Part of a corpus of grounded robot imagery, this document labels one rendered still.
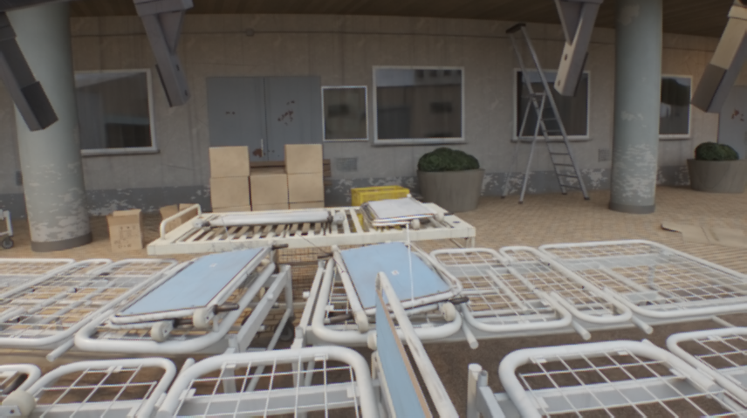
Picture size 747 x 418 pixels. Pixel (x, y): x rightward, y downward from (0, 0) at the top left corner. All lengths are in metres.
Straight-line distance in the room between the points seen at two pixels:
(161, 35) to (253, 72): 6.28
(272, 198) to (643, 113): 5.12
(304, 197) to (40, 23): 3.45
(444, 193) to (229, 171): 3.11
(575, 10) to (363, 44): 6.40
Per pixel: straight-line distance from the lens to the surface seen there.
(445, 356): 2.11
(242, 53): 6.73
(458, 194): 5.59
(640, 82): 6.27
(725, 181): 9.30
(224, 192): 4.13
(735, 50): 0.43
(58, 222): 5.28
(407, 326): 0.73
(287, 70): 6.58
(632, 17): 6.44
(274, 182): 4.10
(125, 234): 4.74
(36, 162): 5.26
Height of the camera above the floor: 1.13
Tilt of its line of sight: 7 degrees down
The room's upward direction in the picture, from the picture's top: 1 degrees counter-clockwise
